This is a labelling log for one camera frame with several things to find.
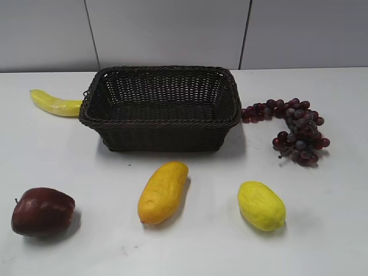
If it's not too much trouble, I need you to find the orange mango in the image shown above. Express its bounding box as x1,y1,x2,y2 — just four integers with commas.
137,162,189,225

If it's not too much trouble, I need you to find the red apple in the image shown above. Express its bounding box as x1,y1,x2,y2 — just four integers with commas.
11,187,75,237

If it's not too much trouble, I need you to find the yellow lemon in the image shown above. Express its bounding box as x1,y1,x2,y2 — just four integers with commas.
237,181,286,232

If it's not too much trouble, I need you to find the yellow banana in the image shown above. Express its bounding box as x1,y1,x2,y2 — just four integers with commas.
30,89,82,117

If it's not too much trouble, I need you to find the red grape bunch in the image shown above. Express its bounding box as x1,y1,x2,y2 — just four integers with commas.
241,98,331,167

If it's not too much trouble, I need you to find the black woven basket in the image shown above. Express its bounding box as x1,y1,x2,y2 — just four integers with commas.
79,66,241,152

